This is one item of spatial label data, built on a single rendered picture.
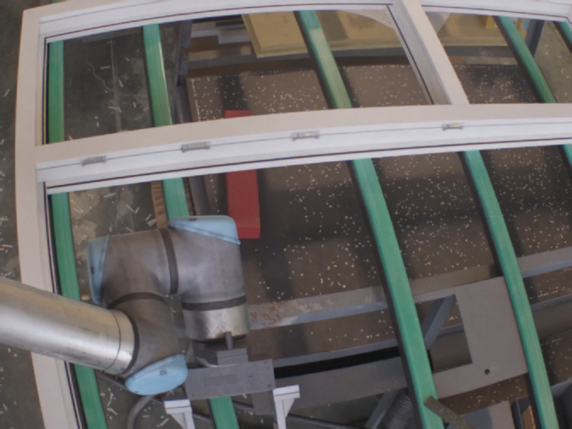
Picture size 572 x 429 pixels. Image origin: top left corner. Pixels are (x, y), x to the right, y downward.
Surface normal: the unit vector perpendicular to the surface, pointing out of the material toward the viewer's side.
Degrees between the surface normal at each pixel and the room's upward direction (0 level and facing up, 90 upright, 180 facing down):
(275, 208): 0
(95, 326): 43
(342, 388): 0
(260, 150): 90
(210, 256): 36
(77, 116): 0
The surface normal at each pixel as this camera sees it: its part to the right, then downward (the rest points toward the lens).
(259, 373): 0.21, 0.03
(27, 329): 0.62, 0.34
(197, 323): -0.55, 0.11
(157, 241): 0.15, -0.65
